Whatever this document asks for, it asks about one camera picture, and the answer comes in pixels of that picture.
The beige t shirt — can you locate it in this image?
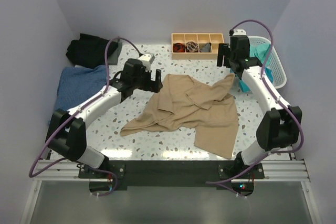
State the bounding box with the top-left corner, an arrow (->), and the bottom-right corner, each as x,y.
120,73 -> 238,159

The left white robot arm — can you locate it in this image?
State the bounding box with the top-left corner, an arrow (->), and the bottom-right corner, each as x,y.
46,54 -> 162,178

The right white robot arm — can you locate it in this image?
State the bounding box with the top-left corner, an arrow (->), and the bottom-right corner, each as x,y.
217,30 -> 304,178

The dark grey rolled sock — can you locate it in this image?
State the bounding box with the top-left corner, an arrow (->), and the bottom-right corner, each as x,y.
200,42 -> 212,53

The teal t shirt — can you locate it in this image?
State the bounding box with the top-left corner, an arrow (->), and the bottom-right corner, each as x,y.
249,43 -> 270,63

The grey folded t shirt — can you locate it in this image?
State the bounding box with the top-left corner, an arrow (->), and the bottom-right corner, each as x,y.
108,39 -> 123,65

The brown patterned rolled sock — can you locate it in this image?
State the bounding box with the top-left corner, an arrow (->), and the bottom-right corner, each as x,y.
185,41 -> 199,53

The blue t shirt in basket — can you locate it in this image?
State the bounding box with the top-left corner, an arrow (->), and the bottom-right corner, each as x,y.
238,67 -> 274,93

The white plastic laundry basket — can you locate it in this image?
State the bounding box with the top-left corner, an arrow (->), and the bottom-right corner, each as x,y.
248,36 -> 287,89

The wooden compartment tray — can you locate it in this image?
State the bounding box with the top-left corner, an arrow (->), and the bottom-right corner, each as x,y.
171,33 -> 225,60

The red black rolled sock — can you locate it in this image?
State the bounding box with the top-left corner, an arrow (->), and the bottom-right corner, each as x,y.
173,43 -> 185,53

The black folded t shirt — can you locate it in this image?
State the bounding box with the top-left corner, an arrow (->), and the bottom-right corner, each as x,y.
66,33 -> 109,69

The blue folded t shirt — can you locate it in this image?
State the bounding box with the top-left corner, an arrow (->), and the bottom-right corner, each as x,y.
54,65 -> 107,111

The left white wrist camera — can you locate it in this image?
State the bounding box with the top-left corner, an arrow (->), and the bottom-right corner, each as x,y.
138,53 -> 155,70

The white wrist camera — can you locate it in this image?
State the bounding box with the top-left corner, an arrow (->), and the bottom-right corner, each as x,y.
229,29 -> 247,36
138,53 -> 155,70

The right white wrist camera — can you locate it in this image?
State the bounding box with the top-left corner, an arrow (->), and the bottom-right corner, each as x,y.
229,29 -> 247,36

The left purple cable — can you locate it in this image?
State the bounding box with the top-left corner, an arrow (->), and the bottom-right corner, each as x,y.
28,36 -> 144,179

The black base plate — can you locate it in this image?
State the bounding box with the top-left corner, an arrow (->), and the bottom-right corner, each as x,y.
78,159 -> 266,192

